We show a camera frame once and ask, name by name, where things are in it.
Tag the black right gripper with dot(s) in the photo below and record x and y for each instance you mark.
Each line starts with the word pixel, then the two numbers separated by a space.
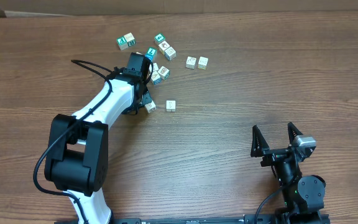
pixel 261 149

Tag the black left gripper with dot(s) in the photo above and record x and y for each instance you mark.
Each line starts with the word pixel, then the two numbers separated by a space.
pixel 146 96

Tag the wooden A airplane block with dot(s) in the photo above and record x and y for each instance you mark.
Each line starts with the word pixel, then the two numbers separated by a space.
pixel 150 107

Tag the red-edged wooden letter block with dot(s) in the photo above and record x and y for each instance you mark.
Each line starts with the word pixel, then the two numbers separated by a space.
pixel 171 105

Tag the wooden E letter block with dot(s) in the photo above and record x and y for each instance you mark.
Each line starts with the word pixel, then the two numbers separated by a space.
pixel 190 62

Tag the yellow-edged wooden block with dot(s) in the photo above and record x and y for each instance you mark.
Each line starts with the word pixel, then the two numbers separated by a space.
pixel 202 63

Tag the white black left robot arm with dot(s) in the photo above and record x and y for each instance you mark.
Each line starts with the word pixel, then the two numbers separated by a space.
pixel 75 163

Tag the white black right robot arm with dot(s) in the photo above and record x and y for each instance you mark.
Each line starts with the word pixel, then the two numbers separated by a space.
pixel 303 195

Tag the blue D wooden block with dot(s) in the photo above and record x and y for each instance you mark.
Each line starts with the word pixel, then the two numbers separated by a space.
pixel 155 78

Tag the hammer picture wooden block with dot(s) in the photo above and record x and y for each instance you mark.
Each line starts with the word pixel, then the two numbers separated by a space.
pixel 164 72

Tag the white question mark block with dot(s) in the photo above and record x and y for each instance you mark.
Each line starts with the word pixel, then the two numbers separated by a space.
pixel 154 67

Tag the blue H wooden block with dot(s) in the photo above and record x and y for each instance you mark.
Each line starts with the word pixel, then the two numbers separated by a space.
pixel 150 57

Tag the green L wooden block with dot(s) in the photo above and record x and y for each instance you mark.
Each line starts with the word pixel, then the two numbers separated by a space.
pixel 152 51

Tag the green B wooden block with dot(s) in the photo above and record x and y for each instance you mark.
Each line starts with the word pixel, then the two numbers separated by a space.
pixel 170 53

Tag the red picture wooden block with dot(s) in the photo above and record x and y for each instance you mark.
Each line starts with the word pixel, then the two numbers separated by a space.
pixel 163 46

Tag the green R wooden block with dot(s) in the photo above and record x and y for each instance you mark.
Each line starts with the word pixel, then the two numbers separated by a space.
pixel 130 39

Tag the green picture wooden block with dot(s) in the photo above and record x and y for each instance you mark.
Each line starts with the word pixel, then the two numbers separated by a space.
pixel 122 43

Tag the green 4 wooden block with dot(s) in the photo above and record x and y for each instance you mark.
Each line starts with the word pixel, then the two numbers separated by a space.
pixel 159 38

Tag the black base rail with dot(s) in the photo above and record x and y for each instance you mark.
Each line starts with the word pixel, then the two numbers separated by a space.
pixel 246 219

